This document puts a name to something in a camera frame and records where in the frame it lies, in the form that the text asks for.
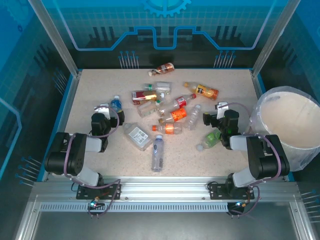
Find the small blue label water bottle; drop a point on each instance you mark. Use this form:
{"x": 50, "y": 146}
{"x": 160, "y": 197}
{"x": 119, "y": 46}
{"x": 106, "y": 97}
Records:
{"x": 115, "y": 103}

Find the ribbed clear bottle white cap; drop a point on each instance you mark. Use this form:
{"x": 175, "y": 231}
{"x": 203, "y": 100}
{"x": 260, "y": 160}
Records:
{"x": 193, "y": 120}

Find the green label bottle white cap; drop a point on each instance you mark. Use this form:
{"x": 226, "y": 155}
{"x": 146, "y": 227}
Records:
{"x": 211, "y": 137}

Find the square clear bottle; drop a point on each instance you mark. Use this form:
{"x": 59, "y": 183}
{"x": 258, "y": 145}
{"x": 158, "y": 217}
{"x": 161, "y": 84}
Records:
{"x": 137, "y": 135}

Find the orange juice bottle yellow label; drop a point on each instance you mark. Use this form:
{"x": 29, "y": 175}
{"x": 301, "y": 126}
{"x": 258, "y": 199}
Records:
{"x": 205, "y": 91}

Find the red and gold label bottle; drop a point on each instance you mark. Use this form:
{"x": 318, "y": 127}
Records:
{"x": 143, "y": 97}

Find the orange label bottle gold cap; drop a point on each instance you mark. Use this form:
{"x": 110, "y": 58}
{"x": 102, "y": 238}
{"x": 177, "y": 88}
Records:
{"x": 178, "y": 113}

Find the red label cola bottle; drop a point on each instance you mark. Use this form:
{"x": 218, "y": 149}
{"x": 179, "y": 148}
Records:
{"x": 181, "y": 101}

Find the clear bottle orange cap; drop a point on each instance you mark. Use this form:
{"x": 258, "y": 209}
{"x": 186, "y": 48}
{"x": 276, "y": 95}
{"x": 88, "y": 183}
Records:
{"x": 170, "y": 128}

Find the tall clear bottle blue label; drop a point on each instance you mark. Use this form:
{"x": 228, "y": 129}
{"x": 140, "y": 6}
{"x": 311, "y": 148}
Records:
{"x": 157, "y": 155}

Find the brown tea bottle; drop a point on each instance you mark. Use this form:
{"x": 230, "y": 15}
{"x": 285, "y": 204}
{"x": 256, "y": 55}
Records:
{"x": 165, "y": 68}

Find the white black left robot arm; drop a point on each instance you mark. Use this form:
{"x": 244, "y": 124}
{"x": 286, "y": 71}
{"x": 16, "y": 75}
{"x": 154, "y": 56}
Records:
{"x": 75, "y": 160}

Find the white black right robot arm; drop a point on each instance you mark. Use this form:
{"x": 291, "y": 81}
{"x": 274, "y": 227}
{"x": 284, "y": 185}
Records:
{"x": 262, "y": 160}

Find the clear plastic bin liner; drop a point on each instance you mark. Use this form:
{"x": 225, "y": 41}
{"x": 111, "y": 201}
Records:
{"x": 254, "y": 120}

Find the white round bin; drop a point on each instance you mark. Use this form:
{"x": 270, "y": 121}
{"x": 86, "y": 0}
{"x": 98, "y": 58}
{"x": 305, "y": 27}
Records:
{"x": 287, "y": 120}

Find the small LED connector board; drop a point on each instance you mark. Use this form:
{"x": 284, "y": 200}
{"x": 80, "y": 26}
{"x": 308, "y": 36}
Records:
{"x": 241, "y": 204}
{"x": 94, "y": 203}

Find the grey metal shelf plate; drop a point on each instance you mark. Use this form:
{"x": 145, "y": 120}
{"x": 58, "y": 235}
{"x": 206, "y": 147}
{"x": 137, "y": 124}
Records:
{"x": 162, "y": 227}

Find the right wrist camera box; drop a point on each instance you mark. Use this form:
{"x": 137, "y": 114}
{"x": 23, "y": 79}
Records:
{"x": 221, "y": 108}

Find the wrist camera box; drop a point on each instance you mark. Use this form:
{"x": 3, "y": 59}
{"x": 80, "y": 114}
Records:
{"x": 221, "y": 108}
{"x": 103, "y": 110}

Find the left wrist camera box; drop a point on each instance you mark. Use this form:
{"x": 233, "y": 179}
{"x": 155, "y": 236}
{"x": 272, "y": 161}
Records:
{"x": 103, "y": 110}

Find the aluminium table side rail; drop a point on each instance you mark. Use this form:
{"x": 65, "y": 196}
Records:
{"x": 69, "y": 100}
{"x": 256, "y": 82}

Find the aluminium front rail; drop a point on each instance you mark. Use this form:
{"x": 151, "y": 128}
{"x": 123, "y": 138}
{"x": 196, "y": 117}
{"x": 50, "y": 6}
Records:
{"x": 162, "y": 190}

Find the aluminium frame post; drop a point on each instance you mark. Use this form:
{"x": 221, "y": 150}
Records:
{"x": 55, "y": 37}
{"x": 275, "y": 37}

